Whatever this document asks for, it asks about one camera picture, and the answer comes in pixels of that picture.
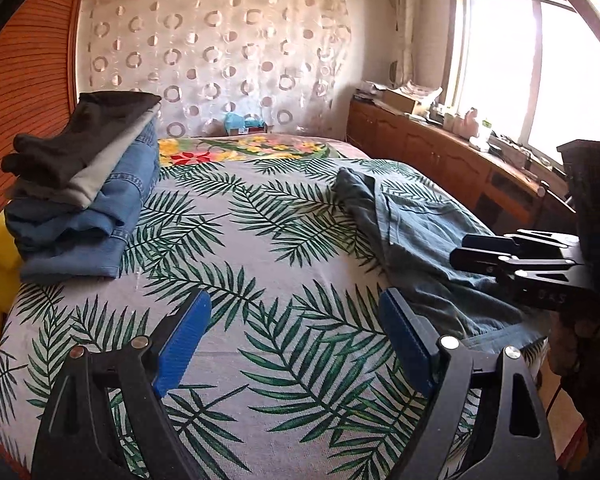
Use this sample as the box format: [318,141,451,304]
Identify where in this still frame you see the grey-blue pants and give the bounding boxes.
[332,166,551,351]

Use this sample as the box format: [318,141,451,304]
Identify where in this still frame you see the teal cloth bundle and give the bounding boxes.
[222,112,266,133]

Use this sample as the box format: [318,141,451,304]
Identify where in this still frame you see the floral blanket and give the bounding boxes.
[157,132,361,167]

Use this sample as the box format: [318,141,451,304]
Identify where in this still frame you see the grey folded pants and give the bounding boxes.
[10,110,156,210]

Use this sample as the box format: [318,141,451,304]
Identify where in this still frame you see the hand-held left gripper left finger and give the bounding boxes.
[30,287,213,480]

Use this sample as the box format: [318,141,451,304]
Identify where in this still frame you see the wooden frame window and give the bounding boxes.
[445,0,600,161]

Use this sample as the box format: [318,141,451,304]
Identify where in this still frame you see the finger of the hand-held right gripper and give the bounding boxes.
[461,229,582,264]
[449,247,597,308]

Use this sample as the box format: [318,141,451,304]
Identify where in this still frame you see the light blue folded jeans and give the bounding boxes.
[19,230,131,283]

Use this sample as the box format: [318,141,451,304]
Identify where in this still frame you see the cardboard box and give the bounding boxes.
[382,87,421,113]

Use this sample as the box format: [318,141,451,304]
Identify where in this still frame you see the cream window curtain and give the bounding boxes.
[387,0,423,88]

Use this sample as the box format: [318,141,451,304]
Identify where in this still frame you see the pink figurine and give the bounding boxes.
[460,107,483,138]

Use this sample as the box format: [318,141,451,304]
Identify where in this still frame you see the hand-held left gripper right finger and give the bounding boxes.
[379,286,559,480]

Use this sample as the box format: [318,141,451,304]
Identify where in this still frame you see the circle pattern curtain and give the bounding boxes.
[77,0,356,138]

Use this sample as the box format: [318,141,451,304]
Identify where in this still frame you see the dark blue folded jeans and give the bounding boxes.
[5,120,161,253]

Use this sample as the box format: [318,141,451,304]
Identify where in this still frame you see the person's right forearm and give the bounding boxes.
[550,307,600,378]

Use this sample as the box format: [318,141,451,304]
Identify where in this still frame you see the yellow plush toy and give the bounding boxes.
[0,210,23,348]

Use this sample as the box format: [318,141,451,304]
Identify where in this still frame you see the leaf print bed sheet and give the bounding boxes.
[0,152,551,480]

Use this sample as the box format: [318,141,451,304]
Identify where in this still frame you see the stack of newspapers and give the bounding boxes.
[400,80,443,103]

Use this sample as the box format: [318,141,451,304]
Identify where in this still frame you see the wooden cabinet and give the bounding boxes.
[347,97,581,231]

